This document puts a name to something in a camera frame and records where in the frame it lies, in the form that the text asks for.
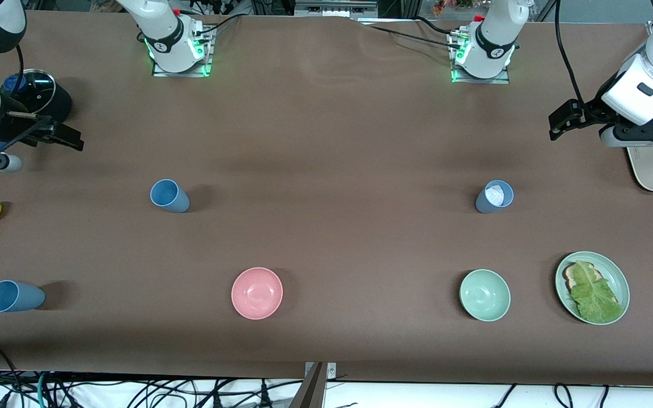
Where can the dark table post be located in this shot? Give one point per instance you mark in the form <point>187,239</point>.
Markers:
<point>310,394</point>

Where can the glass lid with blue knob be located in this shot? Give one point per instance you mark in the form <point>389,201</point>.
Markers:
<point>37,93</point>

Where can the brown table cover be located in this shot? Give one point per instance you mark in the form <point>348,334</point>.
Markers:
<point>360,255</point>

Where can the green lettuce leaf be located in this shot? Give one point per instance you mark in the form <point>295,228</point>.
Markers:
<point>596,297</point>

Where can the toast slice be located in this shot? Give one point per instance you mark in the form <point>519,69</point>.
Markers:
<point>571,277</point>

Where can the blue cup with paper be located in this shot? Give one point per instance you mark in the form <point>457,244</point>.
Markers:
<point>482,204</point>

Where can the white crumpled paper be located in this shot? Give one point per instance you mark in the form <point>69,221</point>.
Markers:
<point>495,195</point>

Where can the metal table edge bracket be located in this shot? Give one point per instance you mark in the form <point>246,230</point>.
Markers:
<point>332,371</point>

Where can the mint green bowl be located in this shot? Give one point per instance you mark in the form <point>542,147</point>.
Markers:
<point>484,295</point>

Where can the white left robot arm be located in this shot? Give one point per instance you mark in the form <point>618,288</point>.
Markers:
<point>494,45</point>

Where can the pink bowl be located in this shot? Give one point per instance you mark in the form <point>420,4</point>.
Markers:
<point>257,293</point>

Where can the grey metal frame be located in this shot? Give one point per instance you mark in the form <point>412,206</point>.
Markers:
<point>335,7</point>

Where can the green plate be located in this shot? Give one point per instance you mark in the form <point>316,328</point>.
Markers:
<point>615,272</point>

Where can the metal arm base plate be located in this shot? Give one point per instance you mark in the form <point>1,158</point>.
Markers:
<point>485,80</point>
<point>208,56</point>

